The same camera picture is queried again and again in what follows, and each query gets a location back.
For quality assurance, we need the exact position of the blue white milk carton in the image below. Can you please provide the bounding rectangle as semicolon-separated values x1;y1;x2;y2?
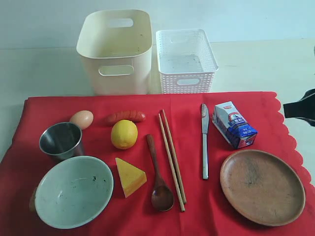
212;101;258;149

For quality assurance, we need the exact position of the red sausage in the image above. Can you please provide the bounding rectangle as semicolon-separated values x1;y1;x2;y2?
105;110;146;125

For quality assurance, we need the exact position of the yellow lemon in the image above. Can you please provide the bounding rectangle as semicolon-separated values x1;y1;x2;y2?
111;119;138;149

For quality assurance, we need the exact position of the brown egg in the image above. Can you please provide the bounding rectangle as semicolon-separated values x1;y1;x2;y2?
69;110;94;130

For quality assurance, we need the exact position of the brown wooden plate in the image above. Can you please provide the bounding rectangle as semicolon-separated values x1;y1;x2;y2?
220;149;306;227

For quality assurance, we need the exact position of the silver table knife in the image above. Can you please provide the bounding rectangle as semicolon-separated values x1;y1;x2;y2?
201;103;209;179

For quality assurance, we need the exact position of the red tablecloth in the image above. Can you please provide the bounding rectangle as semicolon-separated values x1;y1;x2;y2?
0;92;315;236

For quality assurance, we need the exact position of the white perforated plastic basket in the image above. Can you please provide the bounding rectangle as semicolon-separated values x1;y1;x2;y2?
156;29;219;93

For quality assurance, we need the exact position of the wooden chopstick right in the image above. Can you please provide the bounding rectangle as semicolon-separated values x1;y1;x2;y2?
162;109;187;204

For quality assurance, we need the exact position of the wooden chopstick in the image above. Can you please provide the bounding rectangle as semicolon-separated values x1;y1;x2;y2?
158;114;185;212
162;109;187;204

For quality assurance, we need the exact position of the wooden chopstick left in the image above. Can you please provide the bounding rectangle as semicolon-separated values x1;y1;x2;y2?
158;114;185;212

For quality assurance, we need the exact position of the dark wooden spoon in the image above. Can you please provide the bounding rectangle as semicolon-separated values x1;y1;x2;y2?
146;134;174;212

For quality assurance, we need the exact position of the yellow cheese wedge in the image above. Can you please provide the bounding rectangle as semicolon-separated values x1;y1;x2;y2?
115;158;147;198

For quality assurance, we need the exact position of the cream plastic bin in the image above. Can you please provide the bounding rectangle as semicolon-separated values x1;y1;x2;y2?
76;9;153;95

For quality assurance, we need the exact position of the white ceramic bowl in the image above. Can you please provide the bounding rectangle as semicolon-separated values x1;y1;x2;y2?
34;156;114;229

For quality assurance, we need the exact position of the steel cup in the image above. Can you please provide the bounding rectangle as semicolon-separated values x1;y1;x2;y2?
39;122;85;161

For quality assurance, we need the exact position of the bread piece behind bowl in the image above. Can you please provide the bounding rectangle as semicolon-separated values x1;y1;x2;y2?
29;188;37;212

